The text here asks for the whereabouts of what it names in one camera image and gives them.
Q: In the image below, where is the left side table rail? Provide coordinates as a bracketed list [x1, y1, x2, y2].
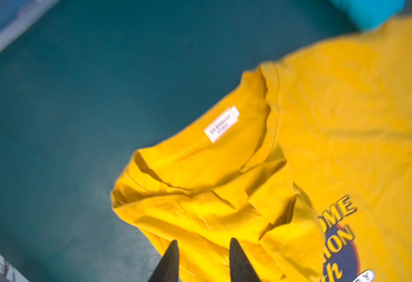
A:
[0, 1, 59, 53]

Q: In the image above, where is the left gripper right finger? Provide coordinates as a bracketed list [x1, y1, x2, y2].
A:
[229, 238, 261, 282]

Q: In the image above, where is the yellow printed t-shirt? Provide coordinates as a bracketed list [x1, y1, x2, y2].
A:
[111, 15, 412, 282]

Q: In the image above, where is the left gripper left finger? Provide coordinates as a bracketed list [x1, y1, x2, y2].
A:
[148, 240, 180, 282]

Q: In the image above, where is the folded teal t-shirt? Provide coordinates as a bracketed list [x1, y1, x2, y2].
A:
[330, 0, 406, 31]

